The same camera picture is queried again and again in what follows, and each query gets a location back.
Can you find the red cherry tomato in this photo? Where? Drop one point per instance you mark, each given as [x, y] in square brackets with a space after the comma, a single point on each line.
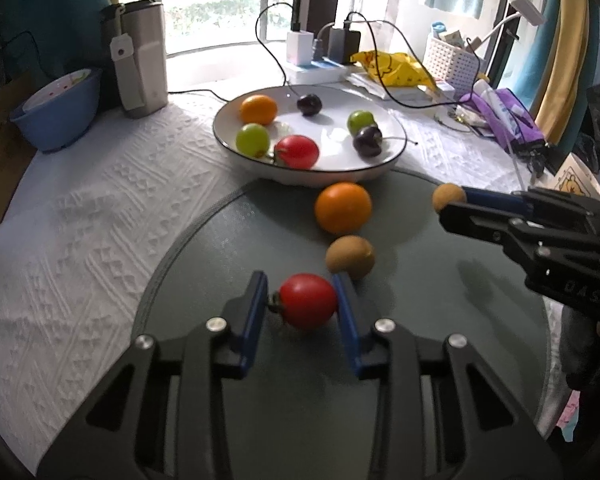
[307, 300]
[296, 151]

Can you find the teal curtain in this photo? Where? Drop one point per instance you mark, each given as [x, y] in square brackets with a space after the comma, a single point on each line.
[55, 0]

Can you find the white mug with bear print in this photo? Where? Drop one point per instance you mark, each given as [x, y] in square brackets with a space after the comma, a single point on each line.
[575, 176]

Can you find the wide yellow curtain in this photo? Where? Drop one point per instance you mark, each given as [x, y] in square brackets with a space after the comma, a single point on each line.
[565, 60]

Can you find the white charger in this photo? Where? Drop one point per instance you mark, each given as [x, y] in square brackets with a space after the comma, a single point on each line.
[300, 46]

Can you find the white plate with dark rim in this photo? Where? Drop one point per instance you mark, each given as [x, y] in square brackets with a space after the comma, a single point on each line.
[330, 160]

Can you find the yellow plastic bag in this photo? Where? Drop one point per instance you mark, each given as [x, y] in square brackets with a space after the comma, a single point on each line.
[395, 67]

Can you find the white desk lamp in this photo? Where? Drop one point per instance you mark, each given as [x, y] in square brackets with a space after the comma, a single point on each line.
[527, 10]

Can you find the black charger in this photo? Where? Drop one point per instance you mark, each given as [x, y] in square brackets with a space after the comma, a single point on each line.
[344, 44]

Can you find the brown kiwi fruit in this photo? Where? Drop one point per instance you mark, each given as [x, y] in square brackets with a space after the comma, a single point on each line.
[350, 257]

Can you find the yellow-green plum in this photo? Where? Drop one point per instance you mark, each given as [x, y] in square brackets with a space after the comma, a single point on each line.
[252, 139]

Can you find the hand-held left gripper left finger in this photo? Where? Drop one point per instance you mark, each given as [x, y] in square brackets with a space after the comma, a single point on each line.
[252, 320]

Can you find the small orange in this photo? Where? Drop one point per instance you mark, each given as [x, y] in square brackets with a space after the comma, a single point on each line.
[258, 109]

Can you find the bunch of keys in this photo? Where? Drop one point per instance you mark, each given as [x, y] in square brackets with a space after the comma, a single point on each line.
[537, 162]

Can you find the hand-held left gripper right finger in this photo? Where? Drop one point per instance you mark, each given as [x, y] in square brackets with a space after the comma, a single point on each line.
[347, 325]

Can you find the white paper stack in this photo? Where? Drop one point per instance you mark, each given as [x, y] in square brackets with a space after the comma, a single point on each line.
[405, 92]

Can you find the white perforated basket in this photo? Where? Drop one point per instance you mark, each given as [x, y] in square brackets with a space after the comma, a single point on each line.
[452, 62]

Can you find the white power strip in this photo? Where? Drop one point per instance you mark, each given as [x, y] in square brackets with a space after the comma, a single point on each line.
[315, 72]

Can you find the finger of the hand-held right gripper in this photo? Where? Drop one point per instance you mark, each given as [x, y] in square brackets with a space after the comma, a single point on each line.
[480, 222]
[495, 200]

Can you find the brown longan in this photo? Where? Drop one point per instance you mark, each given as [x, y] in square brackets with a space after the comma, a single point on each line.
[446, 197]

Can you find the dark cherry with long stem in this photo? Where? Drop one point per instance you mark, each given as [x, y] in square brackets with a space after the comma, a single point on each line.
[367, 141]

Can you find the brown box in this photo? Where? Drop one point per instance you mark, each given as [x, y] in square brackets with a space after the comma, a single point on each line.
[0, 170]

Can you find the large orange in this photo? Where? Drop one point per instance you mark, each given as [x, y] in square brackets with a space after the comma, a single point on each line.
[342, 207]

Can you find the grey round placemat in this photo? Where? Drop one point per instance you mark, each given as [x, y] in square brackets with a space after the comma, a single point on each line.
[430, 310]

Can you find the steel thermos mug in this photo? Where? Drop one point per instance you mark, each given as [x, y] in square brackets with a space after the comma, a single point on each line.
[142, 60]

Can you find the green plum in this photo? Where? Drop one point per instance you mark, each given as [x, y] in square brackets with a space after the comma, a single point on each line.
[361, 121]

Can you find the blue bowl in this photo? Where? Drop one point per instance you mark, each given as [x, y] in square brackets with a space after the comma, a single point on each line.
[60, 115]

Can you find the purple cloth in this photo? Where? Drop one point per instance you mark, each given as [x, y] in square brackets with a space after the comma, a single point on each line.
[515, 132]

